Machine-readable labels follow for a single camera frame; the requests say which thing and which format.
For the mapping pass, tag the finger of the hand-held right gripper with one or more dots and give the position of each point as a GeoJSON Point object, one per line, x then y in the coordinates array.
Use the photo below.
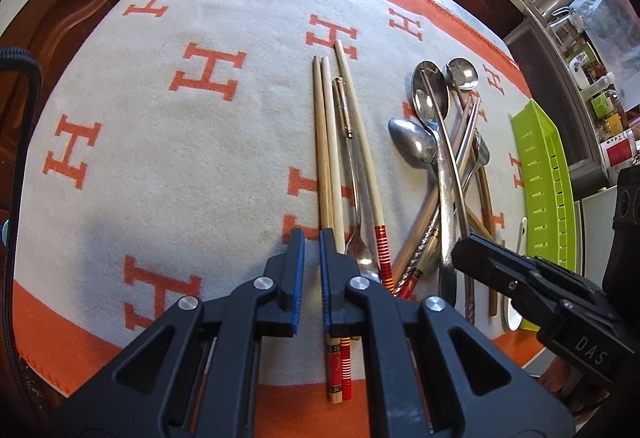
{"type": "Point", "coordinates": [475, 254]}

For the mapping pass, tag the wooden chopstick patterned red end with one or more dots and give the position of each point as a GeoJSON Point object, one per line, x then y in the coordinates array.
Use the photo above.
{"type": "Point", "coordinates": [320, 142]}
{"type": "Point", "coordinates": [410, 283]}

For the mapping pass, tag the red label jar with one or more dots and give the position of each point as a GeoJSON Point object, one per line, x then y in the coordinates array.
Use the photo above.
{"type": "Point", "coordinates": [619, 150]}

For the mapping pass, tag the white ceramic spoon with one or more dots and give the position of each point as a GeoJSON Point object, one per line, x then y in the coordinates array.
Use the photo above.
{"type": "Point", "coordinates": [510, 318]}

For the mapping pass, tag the brown wooden chopstick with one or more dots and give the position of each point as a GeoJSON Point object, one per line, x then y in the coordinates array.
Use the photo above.
{"type": "Point", "coordinates": [481, 228]}
{"type": "Point", "coordinates": [487, 198]}

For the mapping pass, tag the glass jar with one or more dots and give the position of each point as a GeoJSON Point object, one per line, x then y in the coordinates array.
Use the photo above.
{"type": "Point", "coordinates": [567, 30]}

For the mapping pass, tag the metal soup spoon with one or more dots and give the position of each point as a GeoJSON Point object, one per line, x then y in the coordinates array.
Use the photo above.
{"type": "Point", "coordinates": [462, 72]}

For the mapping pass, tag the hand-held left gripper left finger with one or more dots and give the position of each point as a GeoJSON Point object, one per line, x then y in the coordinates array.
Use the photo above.
{"type": "Point", "coordinates": [296, 278]}

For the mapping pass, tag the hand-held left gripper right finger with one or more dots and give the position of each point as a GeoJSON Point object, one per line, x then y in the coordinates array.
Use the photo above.
{"type": "Point", "coordinates": [327, 278]}

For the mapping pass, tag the wooden chopstick red striped end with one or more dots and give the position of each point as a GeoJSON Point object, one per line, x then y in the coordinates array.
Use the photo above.
{"type": "Point", "coordinates": [360, 127]}
{"type": "Point", "coordinates": [332, 167]}

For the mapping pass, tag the translucent plastic sheet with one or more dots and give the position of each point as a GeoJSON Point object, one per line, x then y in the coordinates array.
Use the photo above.
{"type": "Point", "coordinates": [610, 7]}

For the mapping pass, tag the green plastic tray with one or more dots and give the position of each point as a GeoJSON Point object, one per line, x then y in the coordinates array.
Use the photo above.
{"type": "Point", "coordinates": [545, 167]}

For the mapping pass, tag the orange white printed blanket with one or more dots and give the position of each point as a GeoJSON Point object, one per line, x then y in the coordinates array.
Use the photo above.
{"type": "Point", "coordinates": [200, 167]}

